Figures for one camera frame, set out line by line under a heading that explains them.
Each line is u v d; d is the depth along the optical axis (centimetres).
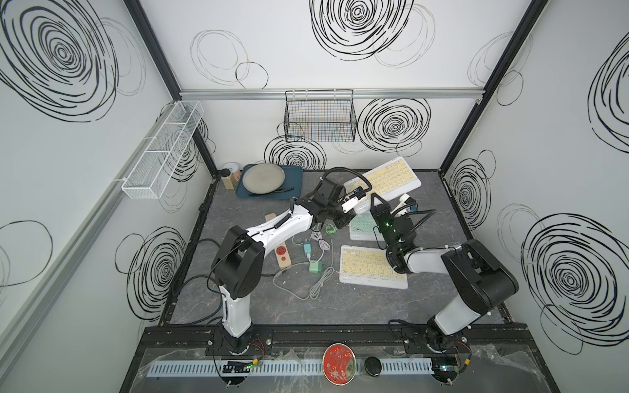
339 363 67
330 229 94
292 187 115
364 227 99
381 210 77
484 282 47
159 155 70
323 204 68
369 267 89
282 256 89
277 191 111
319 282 84
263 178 117
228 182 109
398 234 68
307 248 91
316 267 87
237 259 51
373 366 63
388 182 85
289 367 64
